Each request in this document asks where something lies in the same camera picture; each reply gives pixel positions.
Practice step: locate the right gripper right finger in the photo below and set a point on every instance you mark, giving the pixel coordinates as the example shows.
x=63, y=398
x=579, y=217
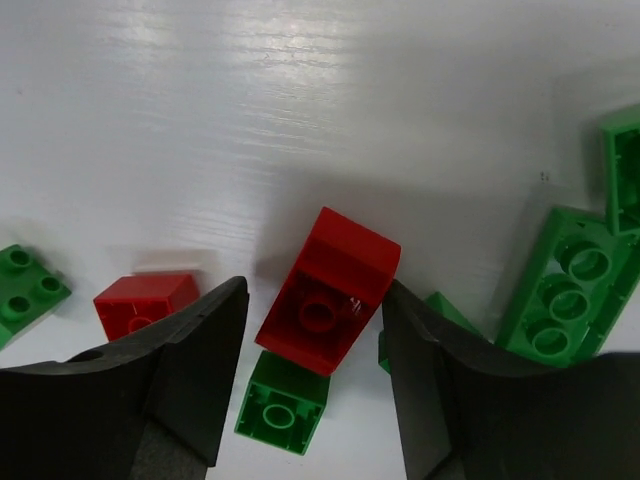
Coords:
x=467, y=409

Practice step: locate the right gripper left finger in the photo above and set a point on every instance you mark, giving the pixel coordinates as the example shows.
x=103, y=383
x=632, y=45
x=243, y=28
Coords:
x=151, y=405

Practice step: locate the red small lego brick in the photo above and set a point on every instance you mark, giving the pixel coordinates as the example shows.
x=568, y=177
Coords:
x=136, y=301

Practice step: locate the green small lego right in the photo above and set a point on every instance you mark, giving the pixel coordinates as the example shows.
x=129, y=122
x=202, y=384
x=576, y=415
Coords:
x=439, y=303

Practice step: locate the green small lego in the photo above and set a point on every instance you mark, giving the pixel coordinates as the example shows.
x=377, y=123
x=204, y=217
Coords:
x=439, y=303
x=28, y=291

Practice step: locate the green lego with holes bottom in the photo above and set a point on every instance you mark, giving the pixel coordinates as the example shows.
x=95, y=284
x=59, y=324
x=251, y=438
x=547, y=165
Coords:
x=283, y=404

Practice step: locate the green lego with holes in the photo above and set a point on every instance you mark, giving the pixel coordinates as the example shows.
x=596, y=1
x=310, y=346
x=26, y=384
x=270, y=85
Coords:
x=619, y=133
x=283, y=404

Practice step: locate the green small lego bottom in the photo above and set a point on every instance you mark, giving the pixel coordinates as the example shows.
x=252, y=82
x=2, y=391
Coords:
x=28, y=291

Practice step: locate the green long lego right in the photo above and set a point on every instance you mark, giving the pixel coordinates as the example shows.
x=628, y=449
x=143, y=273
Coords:
x=574, y=286

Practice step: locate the green lego with holes right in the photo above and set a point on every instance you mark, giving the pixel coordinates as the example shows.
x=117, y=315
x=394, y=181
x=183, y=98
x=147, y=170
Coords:
x=619, y=133

